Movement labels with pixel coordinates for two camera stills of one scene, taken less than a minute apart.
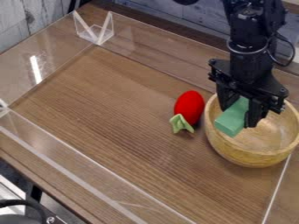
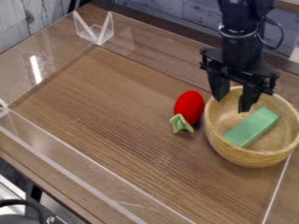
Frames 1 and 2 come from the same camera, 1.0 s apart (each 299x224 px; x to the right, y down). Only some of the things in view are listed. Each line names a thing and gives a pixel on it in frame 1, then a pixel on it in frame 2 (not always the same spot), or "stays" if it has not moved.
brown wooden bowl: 256,146 stays
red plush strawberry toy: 188,110 stays
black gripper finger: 257,108 to 248,97
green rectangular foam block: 229,122 to 252,127
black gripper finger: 228,97 to 219,85
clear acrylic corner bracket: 95,33 stays
